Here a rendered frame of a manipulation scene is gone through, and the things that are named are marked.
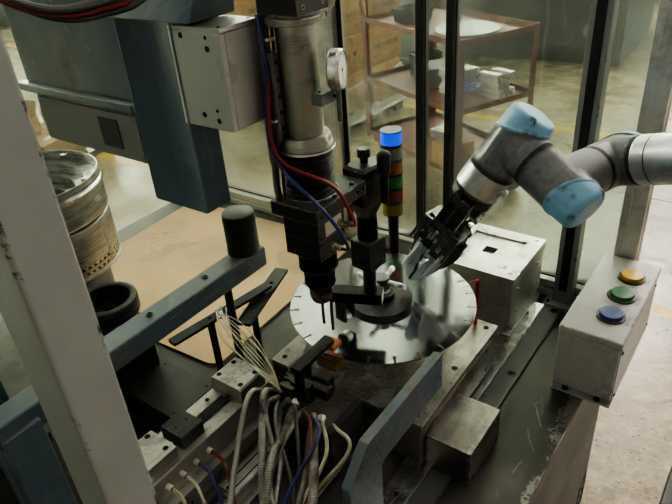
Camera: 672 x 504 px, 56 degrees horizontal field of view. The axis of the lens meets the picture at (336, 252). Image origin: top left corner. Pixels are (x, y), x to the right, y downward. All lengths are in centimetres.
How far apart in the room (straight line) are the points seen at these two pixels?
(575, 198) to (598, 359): 38
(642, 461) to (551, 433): 106
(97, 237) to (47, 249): 110
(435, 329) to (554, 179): 32
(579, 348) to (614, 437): 110
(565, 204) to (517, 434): 45
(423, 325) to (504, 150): 32
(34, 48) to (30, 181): 89
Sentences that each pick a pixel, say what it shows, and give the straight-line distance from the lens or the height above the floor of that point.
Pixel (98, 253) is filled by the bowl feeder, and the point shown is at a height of 95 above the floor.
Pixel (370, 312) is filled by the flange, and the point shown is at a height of 96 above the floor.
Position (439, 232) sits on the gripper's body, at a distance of 103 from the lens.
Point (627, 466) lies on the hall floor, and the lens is 222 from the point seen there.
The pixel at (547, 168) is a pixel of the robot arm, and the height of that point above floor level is 123.
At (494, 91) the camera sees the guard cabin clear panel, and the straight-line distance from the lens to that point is 140.
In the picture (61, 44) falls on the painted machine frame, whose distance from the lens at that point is 115.
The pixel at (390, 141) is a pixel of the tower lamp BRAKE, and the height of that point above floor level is 114.
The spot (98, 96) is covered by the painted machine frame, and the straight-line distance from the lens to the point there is 111.
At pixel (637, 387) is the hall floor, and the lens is 249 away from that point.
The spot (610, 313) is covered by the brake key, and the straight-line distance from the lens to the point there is 123.
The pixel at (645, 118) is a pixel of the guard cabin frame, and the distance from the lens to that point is 130.
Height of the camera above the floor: 162
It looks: 31 degrees down
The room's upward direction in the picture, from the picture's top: 5 degrees counter-clockwise
